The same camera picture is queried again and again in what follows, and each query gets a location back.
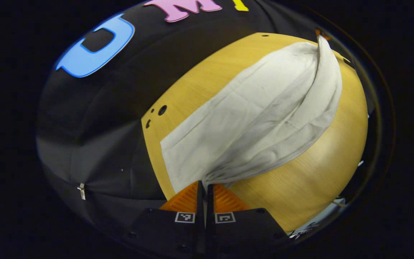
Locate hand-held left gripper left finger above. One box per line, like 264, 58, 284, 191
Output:
131, 180, 206, 258

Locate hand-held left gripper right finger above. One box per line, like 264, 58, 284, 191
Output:
206, 183, 289, 258

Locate white jeans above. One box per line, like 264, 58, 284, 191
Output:
160, 35, 343, 195

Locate black backdrop cloth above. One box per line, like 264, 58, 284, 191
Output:
36, 0, 358, 234

